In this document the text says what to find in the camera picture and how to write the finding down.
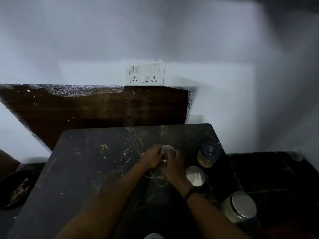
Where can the person's right hand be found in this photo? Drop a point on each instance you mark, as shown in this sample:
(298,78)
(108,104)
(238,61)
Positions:
(175,169)

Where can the person's left hand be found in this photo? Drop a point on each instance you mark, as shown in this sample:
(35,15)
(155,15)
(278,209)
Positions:
(152,158)

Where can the clear jar steel lid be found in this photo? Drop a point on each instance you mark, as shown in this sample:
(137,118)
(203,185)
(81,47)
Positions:
(167,148)
(196,176)

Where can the coriander powder jar grey lid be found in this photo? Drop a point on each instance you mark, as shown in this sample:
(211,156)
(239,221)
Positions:
(209,154)

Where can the steel lid green spice jar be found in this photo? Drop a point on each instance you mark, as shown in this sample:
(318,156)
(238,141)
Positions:
(239,206)

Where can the person's left forearm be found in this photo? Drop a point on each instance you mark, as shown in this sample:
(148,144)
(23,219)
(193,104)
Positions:
(104,209)

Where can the person's right forearm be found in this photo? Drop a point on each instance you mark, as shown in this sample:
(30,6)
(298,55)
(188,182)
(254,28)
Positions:
(214,216)

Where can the dark brown wood panel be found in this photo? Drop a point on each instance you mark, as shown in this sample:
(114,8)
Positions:
(99,114)

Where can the grey patterned shirt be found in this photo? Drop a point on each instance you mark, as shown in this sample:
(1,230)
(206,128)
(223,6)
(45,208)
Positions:
(154,236)

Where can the round floor drain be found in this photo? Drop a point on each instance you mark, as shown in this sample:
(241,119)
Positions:
(296,156)

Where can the black round bin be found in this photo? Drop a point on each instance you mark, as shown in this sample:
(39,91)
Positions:
(17,190)

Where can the black kitchen counter unit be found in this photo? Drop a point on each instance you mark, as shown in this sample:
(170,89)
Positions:
(7,164)

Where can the white wall socket plate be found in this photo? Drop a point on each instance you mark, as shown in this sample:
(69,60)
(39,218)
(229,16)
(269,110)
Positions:
(144,73)

